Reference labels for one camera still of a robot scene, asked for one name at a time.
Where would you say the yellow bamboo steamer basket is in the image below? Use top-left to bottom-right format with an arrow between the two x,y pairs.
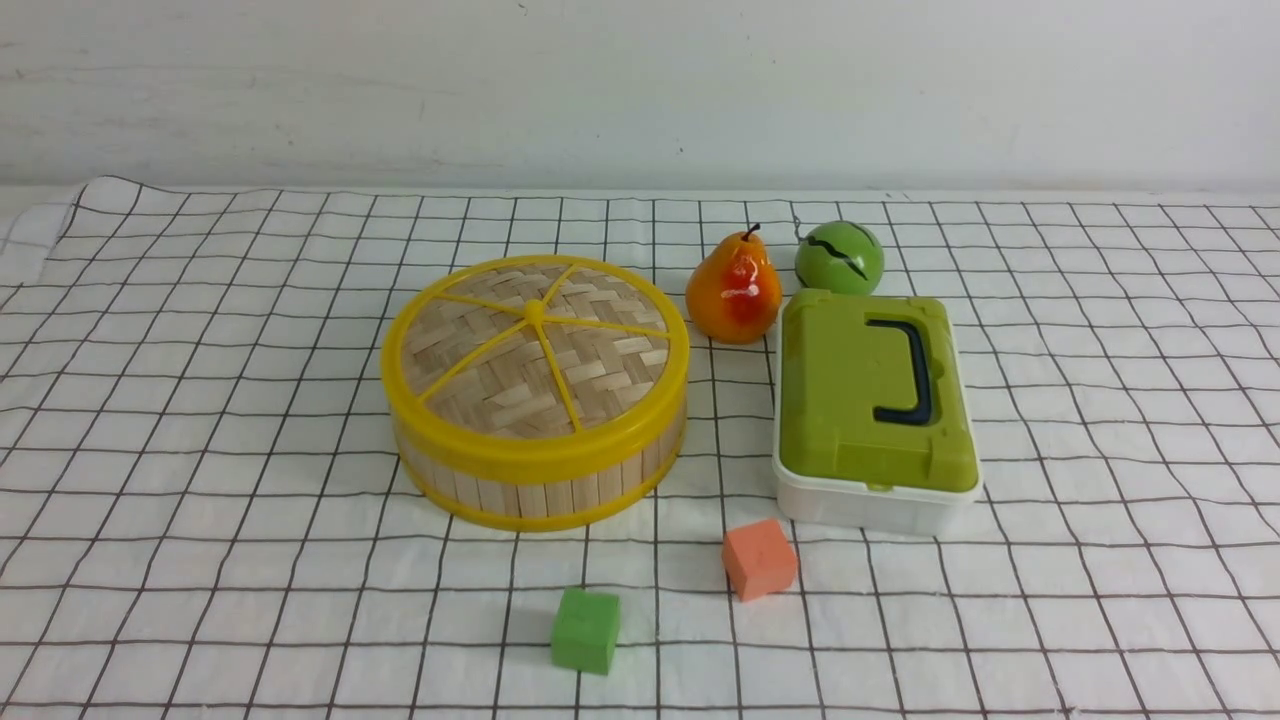
390,402 -> 689,532

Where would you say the orange foam cube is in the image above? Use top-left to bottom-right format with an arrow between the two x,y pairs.
721,518 -> 797,602

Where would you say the yellow bamboo steamer lid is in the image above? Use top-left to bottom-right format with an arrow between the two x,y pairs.
380,255 -> 691,484

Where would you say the green foam cube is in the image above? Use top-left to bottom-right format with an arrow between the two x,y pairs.
550,587 -> 621,676

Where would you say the green toy ball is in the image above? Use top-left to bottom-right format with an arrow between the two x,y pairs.
795,220 -> 884,296

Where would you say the orange toy pear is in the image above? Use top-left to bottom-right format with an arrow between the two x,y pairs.
685,223 -> 783,345

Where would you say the green lid white lunch box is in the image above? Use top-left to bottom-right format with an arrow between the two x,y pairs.
773,288 -> 983,537

